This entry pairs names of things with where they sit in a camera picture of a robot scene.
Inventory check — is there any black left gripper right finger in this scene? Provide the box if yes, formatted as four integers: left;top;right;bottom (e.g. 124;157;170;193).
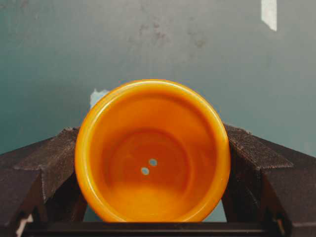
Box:
222;125;316;237

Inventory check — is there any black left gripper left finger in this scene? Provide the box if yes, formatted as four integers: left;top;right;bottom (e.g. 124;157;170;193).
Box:
0;127;87;237

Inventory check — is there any orange plastic cup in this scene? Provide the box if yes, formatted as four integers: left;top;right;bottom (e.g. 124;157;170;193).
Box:
75;79;231;222

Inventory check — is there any small white tape scrap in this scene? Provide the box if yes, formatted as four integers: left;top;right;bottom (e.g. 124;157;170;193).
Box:
89;88;109;109

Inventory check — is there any white tape strip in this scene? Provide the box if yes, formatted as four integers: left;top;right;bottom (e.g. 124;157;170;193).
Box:
261;0;277;32

